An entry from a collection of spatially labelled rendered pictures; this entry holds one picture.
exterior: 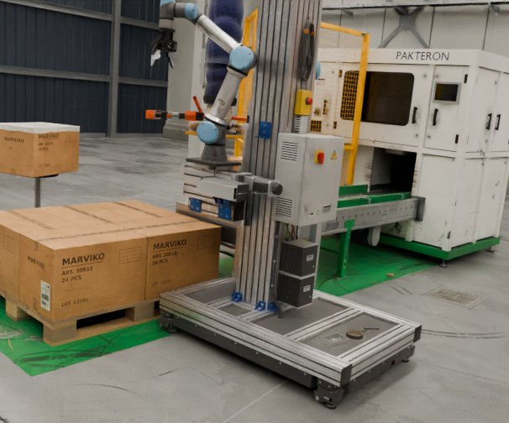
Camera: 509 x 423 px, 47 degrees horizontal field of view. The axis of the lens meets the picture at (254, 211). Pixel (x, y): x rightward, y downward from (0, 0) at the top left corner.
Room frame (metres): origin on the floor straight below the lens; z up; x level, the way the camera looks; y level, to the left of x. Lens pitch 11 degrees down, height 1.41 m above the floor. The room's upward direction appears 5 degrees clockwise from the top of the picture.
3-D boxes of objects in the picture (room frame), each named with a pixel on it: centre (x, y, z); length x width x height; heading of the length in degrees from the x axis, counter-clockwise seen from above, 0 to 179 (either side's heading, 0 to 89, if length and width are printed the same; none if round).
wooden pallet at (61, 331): (3.72, 0.98, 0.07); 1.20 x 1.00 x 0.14; 137
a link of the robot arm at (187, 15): (3.22, 0.44, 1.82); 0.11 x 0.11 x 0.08; 80
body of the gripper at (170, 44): (3.21, 0.54, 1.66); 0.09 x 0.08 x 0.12; 50
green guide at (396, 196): (4.93, -0.92, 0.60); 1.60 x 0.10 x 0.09; 137
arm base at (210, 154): (3.30, 0.25, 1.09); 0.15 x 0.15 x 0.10
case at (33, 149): (5.02, 1.90, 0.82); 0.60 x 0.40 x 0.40; 162
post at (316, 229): (4.08, -0.45, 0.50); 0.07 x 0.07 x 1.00; 47
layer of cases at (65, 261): (3.72, 0.98, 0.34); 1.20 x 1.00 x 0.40; 137
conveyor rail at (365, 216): (4.63, -0.72, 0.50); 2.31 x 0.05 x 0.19; 137
